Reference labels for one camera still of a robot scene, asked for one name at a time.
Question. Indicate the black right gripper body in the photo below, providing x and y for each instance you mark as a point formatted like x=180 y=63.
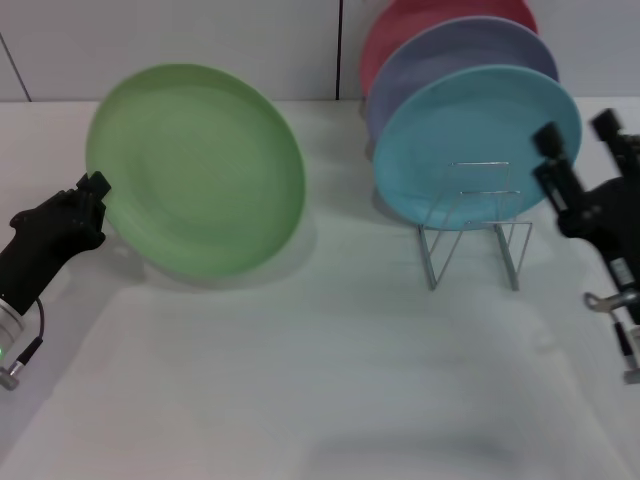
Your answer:
x=610 y=220

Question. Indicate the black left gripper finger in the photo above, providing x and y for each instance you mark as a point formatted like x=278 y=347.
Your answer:
x=94 y=185

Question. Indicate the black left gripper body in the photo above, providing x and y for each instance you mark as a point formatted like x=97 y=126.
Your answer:
x=45 y=235

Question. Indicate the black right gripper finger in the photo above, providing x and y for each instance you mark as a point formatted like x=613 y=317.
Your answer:
x=557 y=175
x=627 y=150

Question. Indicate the green round plate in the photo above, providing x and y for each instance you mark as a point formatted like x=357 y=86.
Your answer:
x=200 y=170

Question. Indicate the turquoise round plate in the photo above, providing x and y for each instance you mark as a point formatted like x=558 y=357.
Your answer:
x=470 y=130

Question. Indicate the purple round plate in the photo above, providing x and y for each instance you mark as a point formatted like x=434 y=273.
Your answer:
x=440 y=55

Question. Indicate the red round plate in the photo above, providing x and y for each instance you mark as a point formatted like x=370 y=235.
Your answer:
x=395 y=25

